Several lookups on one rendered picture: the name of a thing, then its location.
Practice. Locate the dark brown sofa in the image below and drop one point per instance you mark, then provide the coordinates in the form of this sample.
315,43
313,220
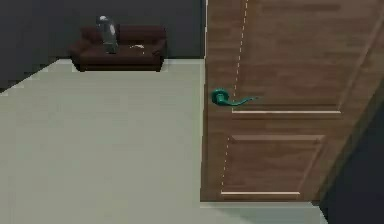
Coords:
133,55

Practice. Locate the brown wooden room door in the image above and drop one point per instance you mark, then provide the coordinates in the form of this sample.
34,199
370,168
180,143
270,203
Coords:
283,100

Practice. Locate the grey glass bottle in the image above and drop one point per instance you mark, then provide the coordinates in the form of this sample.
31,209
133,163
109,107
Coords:
107,33

